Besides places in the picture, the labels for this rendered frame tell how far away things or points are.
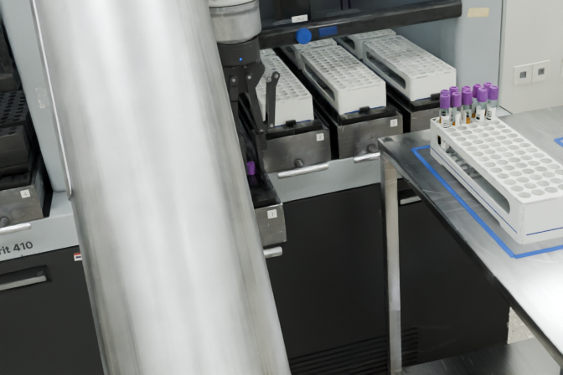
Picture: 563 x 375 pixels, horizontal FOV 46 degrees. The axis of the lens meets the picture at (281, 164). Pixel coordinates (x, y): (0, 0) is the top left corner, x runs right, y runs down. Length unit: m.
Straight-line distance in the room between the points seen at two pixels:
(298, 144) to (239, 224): 0.93
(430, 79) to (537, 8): 1.56
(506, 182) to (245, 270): 0.63
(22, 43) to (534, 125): 0.92
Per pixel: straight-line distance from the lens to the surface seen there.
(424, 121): 1.35
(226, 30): 1.01
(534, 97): 3.01
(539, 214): 0.90
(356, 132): 1.30
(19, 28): 1.26
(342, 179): 1.34
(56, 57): 0.38
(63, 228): 1.30
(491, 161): 0.98
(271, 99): 1.09
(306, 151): 1.29
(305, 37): 1.27
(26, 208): 1.29
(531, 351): 1.57
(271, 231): 1.05
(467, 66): 1.46
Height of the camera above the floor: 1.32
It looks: 26 degrees down
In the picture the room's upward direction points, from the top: 6 degrees counter-clockwise
